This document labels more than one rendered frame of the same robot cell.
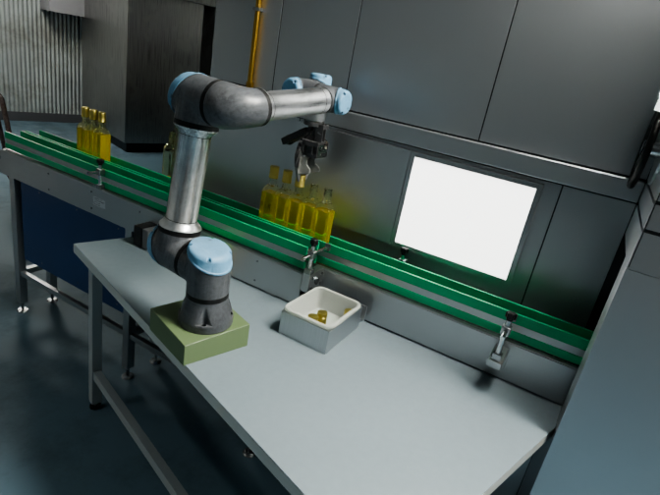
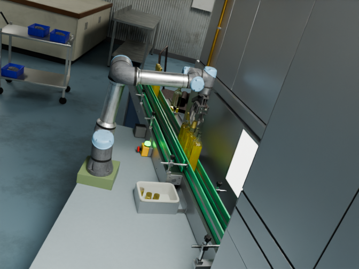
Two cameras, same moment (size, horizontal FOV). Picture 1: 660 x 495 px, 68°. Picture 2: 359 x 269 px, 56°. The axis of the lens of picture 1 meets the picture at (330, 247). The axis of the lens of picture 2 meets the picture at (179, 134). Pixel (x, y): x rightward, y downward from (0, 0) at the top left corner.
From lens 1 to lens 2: 120 cm
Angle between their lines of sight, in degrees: 39
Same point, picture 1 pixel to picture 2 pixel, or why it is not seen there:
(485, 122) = not seen: hidden behind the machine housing
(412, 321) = (196, 224)
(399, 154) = (238, 125)
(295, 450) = (63, 231)
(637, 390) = not seen: outside the picture
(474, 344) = (210, 253)
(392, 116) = (245, 101)
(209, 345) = (90, 179)
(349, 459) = (76, 249)
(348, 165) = (221, 124)
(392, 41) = (255, 56)
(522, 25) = not seen: hidden behind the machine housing
